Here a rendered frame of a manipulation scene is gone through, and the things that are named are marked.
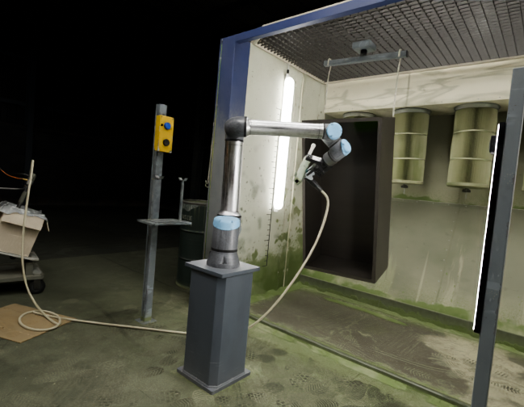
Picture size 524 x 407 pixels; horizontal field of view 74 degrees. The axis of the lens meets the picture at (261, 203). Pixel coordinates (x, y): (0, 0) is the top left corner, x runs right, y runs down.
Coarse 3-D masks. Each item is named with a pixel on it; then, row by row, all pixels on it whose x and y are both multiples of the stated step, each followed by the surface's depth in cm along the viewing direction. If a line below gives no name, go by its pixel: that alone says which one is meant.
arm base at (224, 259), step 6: (210, 252) 196; (216, 252) 191; (222, 252) 190; (228, 252) 191; (234, 252) 194; (210, 258) 192; (216, 258) 190; (222, 258) 190; (228, 258) 191; (234, 258) 193; (210, 264) 191; (216, 264) 189; (222, 264) 189; (228, 264) 190; (234, 264) 192
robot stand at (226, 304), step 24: (192, 264) 192; (240, 264) 202; (192, 288) 194; (216, 288) 181; (240, 288) 190; (192, 312) 193; (216, 312) 182; (240, 312) 192; (192, 336) 193; (216, 336) 183; (240, 336) 195; (192, 360) 192; (216, 360) 184; (240, 360) 197; (216, 384) 184
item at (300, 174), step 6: (312, 144) 256; (312, 150) 252; (306, 162) 235; (300, 168) 230; (306, 168) 233; (294, 174) 224; (300, 174) 224; (294, 180) 223; (300, 180) 222; (312, 180) 232; (312, 186) 233; (318, 186) 233
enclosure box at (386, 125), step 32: (352, 128) 278; (384, 128) 238; (352, 160) 283; (384, 160) 246; (320, 192) 303; (352, 192) 289; (384, 192) 254; (320, 224) 310; (352, 224) 294; (384, 224) 263; (320, 256) 313; (352, 256) 300; (384, 256) 272
